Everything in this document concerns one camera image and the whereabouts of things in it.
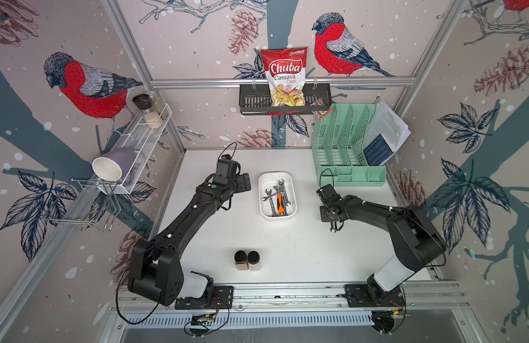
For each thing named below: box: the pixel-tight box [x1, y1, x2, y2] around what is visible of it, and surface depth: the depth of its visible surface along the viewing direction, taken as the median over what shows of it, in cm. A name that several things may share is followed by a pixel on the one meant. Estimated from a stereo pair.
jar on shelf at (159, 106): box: [149, 90, 169, 121], surface depth 87 cm
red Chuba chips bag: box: [260, 46, 309, 116], surface depth 84 cm
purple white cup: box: [91, 148, 137, 182], surface depth 63 cm
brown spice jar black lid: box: [233, 250, 249, 271], surface depth 76 cm
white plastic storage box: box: [257, 171, 298, 221], surface depth 102 cm
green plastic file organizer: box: [311, 102, 387, 188], surface depth 109 cm
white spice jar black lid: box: [247, 250, 261, 271], surface depth 75 cm
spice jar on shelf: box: [132, 93, 164, 130], surface depth 83 cm
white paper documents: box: [363, 100, 412, 153], surface depth 100 cm
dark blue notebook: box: [363, 133, 394, 166], surface depth 105 cm
